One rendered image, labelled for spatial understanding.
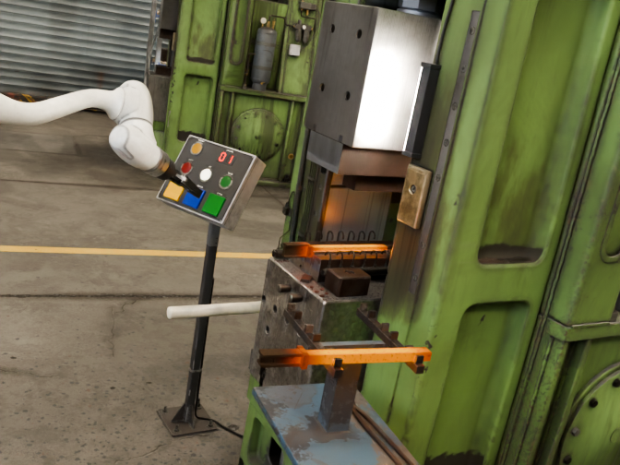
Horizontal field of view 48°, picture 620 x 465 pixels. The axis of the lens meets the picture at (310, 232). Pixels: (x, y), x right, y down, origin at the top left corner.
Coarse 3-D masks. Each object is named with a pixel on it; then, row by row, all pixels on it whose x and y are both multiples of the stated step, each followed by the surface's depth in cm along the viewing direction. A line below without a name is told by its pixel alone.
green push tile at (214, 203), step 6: (210, 198) 254; (216, 198) 253; (222, 198) 252; (204, 204) 255; (210, 204) 254; (216, 204) 253; (222, 204) 252; (204, 210) 254; (210, 210) 253; (216, 210) 252; (216, 216) 251
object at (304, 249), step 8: (288, 248) 222; (296, 248) 223; (304, 248) 225; (312, 248) 224; (320, 248) 227; (328, 248) 229; (336, 248) 230; (344, 248) 232; (352, 248) 233; (360, 248) 235; (368, 248) 237; (376, 248) 239; (384, 248) 240; (288, 256) 222; (296, 256) 223; (304, 256) 225
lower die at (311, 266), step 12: (324, 252) 226; (336, 252) 229; (348, 252) 231; (384, 252) 239; (300, 264) 232; (312, 264) 225; (324, 264) 222; (336, 264) 224; (348, 264) 227; (360, 264) 229; (372, 264) 232; (372, 276) 234; (384, 276) 236
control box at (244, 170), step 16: (192, 144) 269; (208, 144) 265; (176, 160) 269; (192, 160) 266; (208, 160) 263; (224, 160) 259; (240, 160) 256; (256, 160) 255; (192, 176) 263; (224, 176) 256; (240, 176) 253; (256, 176) 258; (160, 192) 267; (208, 192) 257; (224, 192) 254; (240, 192) 253; (176, 208) 267; (192, 208) 258; (224, 208) 251; (240, 208) 255; (224, 224) 251
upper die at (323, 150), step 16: (320, 144) 221; (336, 144) 213; (320, 160) 221; (336, 160) 213; (352, 160) 214; (368, 160) 217; (384, 160) 220; (400, 160) 223; (384, 176) 222; (400, 176) 225
